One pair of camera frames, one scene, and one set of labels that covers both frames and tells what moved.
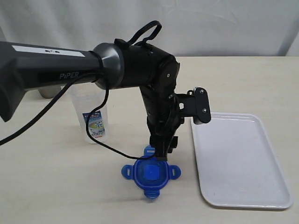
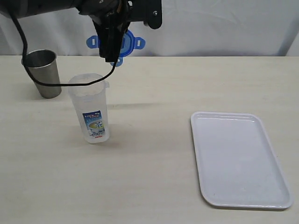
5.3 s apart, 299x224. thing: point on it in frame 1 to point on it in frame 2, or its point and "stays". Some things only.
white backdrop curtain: (189, 28) stays
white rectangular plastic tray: (238, 166) stays
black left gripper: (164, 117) to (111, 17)
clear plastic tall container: (88, 97) stays
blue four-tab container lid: (151, 174) to (129, 43)
